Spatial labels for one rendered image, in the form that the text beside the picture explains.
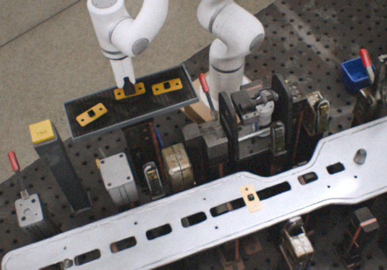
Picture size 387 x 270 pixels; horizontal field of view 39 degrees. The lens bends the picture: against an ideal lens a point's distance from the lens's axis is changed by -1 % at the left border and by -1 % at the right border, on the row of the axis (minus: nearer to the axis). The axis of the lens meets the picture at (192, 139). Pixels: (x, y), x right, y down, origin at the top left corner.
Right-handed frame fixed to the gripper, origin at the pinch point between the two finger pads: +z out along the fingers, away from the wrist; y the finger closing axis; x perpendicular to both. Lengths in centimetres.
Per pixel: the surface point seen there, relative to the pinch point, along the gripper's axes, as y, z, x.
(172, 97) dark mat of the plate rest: 2.9, 6.3, 11.0
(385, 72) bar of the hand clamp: 13, 7, 71
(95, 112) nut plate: 1.4, 6.0, -10.8
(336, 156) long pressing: 26, 22, 53
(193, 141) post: 13.7, 14.3, 13.7
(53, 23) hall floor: -165, 122, -36
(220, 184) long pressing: 25.1, 22.3, 18.2
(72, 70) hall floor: -123, 122, -30
